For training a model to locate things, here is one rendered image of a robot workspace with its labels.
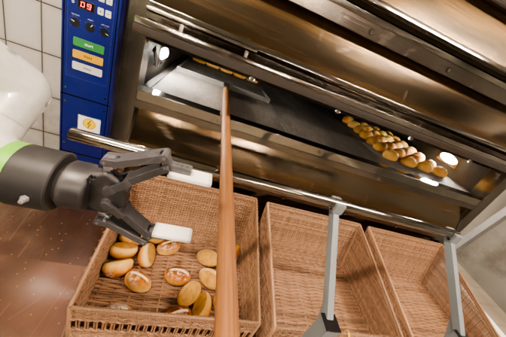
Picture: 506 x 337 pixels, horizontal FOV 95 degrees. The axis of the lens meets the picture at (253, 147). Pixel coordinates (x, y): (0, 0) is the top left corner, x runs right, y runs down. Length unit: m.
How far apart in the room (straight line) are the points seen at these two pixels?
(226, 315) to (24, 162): 0.34
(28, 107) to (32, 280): 0.71
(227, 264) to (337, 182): 0.92
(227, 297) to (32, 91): 0.44
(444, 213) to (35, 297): 1.85
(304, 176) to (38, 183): 0.95
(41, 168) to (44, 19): 0.68
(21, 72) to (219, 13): 0.56
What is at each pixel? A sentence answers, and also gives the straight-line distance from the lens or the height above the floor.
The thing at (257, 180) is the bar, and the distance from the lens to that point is 0.63.
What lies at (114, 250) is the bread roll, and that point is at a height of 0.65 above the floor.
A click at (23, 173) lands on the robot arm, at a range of 0.44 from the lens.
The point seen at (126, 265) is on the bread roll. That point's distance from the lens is 1.03.
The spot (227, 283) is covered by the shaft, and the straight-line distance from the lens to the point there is 0.36.
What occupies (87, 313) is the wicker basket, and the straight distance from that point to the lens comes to 0.88.
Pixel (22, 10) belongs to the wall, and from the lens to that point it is 1.08.
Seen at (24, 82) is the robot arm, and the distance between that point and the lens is 0.52.
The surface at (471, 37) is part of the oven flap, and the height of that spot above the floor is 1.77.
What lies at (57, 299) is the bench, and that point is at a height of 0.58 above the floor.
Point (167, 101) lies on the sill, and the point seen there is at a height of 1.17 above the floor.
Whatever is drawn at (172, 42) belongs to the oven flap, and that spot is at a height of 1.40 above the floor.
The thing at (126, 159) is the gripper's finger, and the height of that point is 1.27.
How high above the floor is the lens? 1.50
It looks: 24 degrees down
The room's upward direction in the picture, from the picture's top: 23 degrees clockwise
